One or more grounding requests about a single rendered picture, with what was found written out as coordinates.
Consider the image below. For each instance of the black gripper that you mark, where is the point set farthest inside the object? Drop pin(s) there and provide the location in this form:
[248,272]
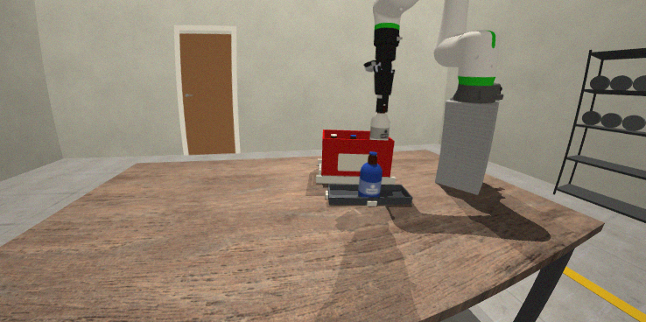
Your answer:
[385,54]

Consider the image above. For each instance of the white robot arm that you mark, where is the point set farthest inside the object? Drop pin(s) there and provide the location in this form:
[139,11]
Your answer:
[475,53]

